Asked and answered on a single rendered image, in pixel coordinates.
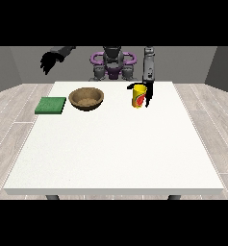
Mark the brown wooden bowl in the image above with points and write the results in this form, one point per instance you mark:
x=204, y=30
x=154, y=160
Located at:
x=86, y=98

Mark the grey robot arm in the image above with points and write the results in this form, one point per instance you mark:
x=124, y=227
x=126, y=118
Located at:
x=148, y=65
x=64, y=50

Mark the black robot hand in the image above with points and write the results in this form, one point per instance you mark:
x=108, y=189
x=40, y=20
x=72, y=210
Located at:
x=48, y=63
x=148, y=91

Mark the yellow cup with melon print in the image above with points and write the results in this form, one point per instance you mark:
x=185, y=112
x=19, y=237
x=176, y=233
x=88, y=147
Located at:
x=139, y=96

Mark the grey robot trunk purple rings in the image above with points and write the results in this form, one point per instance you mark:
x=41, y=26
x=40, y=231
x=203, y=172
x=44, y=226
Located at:
x=112, y=65

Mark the green square pad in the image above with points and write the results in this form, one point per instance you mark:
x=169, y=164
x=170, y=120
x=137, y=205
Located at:
x=50, y=105

